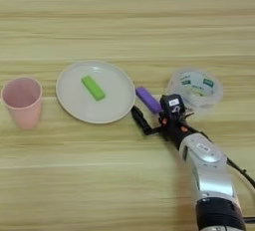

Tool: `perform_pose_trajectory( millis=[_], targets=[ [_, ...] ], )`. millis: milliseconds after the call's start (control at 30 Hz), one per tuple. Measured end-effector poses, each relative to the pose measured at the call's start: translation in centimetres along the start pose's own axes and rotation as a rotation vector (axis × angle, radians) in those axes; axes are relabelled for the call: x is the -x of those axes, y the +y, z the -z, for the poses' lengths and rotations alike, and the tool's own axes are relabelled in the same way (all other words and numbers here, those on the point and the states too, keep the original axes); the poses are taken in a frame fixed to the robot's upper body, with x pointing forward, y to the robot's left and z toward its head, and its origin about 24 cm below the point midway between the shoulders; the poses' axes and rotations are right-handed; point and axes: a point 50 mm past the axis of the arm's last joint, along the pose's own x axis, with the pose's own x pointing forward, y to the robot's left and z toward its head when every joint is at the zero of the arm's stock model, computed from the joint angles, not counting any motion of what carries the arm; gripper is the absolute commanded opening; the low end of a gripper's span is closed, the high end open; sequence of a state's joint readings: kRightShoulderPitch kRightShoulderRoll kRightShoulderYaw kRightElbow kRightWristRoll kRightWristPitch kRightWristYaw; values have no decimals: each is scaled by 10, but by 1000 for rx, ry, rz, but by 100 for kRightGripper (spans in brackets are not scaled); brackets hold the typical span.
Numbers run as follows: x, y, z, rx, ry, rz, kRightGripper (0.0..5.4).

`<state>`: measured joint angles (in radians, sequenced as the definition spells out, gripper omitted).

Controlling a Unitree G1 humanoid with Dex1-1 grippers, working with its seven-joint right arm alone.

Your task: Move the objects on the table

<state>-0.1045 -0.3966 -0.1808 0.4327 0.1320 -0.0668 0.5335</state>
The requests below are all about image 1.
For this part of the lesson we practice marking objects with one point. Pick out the clear tape roll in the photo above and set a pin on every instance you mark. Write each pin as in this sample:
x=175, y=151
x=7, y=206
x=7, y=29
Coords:
x=199, y=99

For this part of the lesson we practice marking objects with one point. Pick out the purple rectangular block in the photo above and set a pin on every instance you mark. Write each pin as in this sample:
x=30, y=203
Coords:
x=148, y=99

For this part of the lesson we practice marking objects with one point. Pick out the white round plate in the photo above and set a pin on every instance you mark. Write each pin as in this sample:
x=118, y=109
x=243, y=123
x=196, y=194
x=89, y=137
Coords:
x=113, y=105

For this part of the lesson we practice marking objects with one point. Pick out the pink plastic cup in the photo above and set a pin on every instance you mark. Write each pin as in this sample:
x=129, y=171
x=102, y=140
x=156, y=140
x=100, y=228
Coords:
x=22, y=105

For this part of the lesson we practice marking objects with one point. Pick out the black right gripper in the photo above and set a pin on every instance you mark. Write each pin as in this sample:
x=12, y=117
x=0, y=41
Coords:
x=176, y=132

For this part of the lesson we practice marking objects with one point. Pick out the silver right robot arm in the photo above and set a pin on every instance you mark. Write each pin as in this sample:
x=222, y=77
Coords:
x=212, y=175

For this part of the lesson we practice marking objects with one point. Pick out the green rectangular block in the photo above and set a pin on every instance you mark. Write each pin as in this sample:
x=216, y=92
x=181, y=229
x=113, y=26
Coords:
x=93, y=88

